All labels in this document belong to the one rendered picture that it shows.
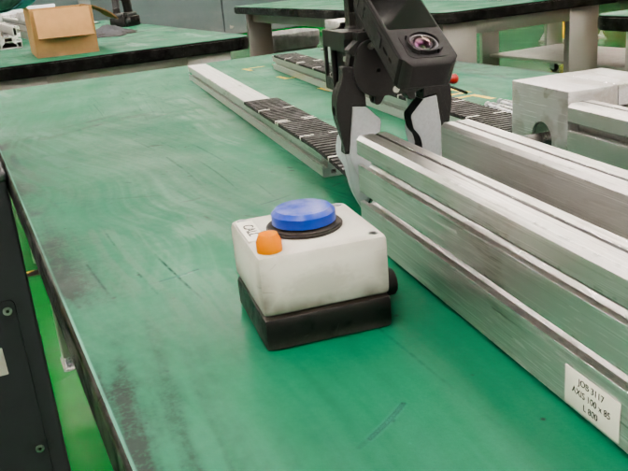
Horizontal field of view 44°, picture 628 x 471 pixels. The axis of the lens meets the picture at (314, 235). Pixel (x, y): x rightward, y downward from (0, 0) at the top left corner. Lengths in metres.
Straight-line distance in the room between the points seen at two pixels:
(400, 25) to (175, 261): 0.25
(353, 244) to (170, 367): 0.13
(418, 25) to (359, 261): 0.22
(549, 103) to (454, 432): 0.40
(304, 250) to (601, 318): 0.17
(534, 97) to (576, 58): 2.91
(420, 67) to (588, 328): 0.26
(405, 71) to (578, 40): 3.09
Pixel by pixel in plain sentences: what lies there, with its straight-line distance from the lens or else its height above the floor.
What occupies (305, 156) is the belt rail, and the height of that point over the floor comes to 0.79.
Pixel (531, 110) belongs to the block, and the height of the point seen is 0.85.
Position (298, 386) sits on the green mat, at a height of 0.78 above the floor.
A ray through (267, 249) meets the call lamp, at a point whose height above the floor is 0.84.
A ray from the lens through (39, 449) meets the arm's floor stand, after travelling 1.21.
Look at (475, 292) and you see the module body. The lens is 0.46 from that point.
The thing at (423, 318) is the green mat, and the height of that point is 0.78.
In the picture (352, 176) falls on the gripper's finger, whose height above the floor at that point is 0.82.
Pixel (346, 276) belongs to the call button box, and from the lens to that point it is 0.46.
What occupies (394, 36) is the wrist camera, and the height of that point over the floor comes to 0.94.
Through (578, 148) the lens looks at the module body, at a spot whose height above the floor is 0.83.
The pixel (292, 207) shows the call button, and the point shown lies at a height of 0.85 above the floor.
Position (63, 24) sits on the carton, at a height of 0.88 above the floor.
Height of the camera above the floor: 0.99
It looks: 19 degrees down
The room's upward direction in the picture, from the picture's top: 5 degrees counter-clockwise
